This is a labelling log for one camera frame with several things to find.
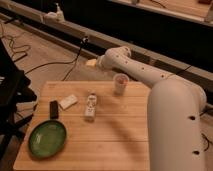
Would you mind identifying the small white bottle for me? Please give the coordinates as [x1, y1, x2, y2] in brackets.
[84, 93, 97, 122]

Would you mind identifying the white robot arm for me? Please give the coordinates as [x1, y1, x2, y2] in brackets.
[86, 46, 207, 171]

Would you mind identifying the translucent plastic cup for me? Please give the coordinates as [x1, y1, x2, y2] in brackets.
[113, 73, 129, 95]

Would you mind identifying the white rectangular eraser block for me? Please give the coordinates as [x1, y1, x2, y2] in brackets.
[59, 95, 78, 110]

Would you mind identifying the black rectangular block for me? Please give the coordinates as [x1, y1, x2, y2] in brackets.
[50, 101, 59, 119]

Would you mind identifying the wooden board table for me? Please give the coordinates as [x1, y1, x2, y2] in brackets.
[13, 81, 149, 171]

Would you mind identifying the green glass plate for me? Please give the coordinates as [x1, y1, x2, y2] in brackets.
[28, 120, 67, 159]

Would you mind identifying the black floor cable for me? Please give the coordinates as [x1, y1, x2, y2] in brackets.
[1, 33, 90, 82]

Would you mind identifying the long metal rail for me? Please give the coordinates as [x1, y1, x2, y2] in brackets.
[0, 0, 213, 96]

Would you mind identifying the black chair frame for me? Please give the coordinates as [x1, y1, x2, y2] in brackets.
[0, 39, 37, 160]

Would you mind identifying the black cables right floor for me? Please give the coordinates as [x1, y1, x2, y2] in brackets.
[199, 108, 213, 153]

